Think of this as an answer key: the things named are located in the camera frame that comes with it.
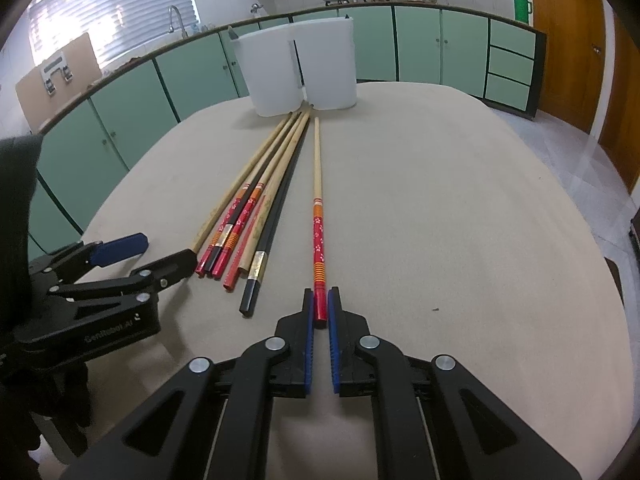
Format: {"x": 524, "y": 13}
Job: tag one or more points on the black chopstick silver band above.
{"x": 227, "y": 231}
{"x": 251, "y": 292}

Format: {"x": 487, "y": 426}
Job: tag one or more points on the red patterned chopstick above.
{"x": 234, "y": 272}
{"x": 319, "y": 240}
{"x": 231, "y": 216}
{"x": 246, "y": 215}

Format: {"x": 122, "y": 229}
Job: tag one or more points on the person's left hand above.
{"x": 35, "y": 385}

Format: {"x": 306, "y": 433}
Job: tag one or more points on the small wall tap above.
{"x": 256, "y": 8}

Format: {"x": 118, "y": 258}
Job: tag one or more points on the green thermos flask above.
{"x": 522, "y": 6}

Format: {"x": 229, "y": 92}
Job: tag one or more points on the green base cabinet row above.
{"x": 210, "y": 75}

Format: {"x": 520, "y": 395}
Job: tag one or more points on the grey plastic bracket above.
{"x": 56, "y": 72}

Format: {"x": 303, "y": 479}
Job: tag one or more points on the metal sink faucet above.
{"x": 176, "y": 20}

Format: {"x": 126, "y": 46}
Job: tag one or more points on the white translucent plastic container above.
{"x": 270, "y": 75}
{"x": 327, "y": 62}

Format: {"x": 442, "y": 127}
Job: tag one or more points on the window blinds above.
{"x": 110, "y": 5}

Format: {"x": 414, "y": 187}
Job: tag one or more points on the brown cardboard sheet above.
{"x": 40, "y": 105}

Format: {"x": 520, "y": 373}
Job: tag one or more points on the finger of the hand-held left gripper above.
{"x": 167, "y": 266}
{"x": 120, "y": 249}

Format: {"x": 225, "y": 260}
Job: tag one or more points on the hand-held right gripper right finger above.
{"x": 334, "y": 345}

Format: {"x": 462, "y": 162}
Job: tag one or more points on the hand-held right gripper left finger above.
{"x": 309, "y": 345}

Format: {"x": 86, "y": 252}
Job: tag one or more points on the wooden door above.
{"x": 622, "y": 110}
{"x": 565, "y": 45}

